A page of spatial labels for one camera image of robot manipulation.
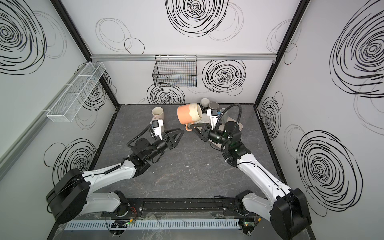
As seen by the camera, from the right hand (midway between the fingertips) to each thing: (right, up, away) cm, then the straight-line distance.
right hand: (189, 127), depth 67 cm
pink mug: (-23, +7, +36) cm, 43 cm away
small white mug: (+10, +16, +44) cm, 48 cm away
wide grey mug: (+16, +14, +39) cm, 44 cm away
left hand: (-3, -2, +2) cm, 4 cm away
